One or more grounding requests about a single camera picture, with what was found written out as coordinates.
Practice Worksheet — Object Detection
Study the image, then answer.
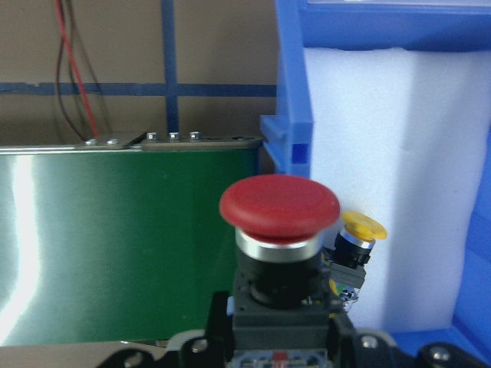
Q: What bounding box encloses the white foam pad right bin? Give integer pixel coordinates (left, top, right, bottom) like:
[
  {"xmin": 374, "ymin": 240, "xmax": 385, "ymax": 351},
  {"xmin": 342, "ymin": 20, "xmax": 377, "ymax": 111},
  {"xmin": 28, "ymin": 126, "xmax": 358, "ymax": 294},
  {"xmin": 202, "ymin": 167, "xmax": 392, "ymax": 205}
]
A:
[{"xmin": 304, "ymin": 48, "xmax": 490, "ymax": 332}]

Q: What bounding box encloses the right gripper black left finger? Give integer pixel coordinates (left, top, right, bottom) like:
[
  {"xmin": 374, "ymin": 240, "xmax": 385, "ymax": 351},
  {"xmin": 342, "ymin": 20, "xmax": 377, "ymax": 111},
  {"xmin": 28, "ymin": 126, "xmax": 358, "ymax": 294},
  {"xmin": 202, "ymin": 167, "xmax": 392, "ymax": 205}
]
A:
[{"xmin": 98, "ymin": 291, "xmax": 233, "ymax": 367}]

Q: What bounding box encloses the red black wire pair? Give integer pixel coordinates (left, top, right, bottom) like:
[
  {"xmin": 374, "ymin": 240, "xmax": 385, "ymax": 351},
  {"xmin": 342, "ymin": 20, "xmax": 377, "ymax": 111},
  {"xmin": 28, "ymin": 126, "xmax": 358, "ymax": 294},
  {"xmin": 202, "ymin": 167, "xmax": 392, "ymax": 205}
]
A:
[{"xmin": 53, "ymin": 0, "xmax": 103, "ymax": 141}]

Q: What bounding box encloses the red mushroom push button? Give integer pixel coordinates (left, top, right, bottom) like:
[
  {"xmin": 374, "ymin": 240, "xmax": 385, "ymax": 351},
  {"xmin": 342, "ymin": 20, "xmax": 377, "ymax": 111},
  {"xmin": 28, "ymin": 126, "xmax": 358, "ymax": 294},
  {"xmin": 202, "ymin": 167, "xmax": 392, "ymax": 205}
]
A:
[{"xmin": 219, "ymin": 174, "xmax": 340, "ymax": 367}]

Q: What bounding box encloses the green conveyor belt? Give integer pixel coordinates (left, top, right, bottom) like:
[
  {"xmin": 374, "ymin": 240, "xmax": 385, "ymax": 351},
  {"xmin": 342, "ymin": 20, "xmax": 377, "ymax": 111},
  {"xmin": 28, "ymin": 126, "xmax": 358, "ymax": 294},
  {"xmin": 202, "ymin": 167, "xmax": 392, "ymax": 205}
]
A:
[{"xmin": 1, "ymin": 133, "xmax": 262, "ymax": 346}]

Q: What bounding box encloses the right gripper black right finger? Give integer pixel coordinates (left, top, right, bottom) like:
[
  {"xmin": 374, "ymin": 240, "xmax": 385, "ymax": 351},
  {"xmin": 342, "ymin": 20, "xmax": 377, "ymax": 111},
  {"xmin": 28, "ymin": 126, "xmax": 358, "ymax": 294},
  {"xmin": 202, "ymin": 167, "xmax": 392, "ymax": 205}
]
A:
[{"xmin": 329, "ymin": 302, "xmax": 490, "ymax": 368}]

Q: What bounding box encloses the yellow mushroom push button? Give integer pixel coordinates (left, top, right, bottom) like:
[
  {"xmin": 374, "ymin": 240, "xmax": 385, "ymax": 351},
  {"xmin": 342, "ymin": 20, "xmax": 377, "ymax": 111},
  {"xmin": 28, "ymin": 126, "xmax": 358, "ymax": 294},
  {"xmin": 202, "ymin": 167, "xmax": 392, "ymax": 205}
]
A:
[{"xmin": 322, "ymin": 211, "xmax": 387, "ymax": 312}]

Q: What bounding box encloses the blue plastic bin right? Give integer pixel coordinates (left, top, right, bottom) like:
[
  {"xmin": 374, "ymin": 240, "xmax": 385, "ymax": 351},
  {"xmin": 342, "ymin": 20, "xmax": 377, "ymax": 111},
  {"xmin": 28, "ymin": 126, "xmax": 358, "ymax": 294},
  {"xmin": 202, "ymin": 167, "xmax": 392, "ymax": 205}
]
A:
[{"xmin": 261, "ymin": 1, "xmax": 490, "ymax": 360}]

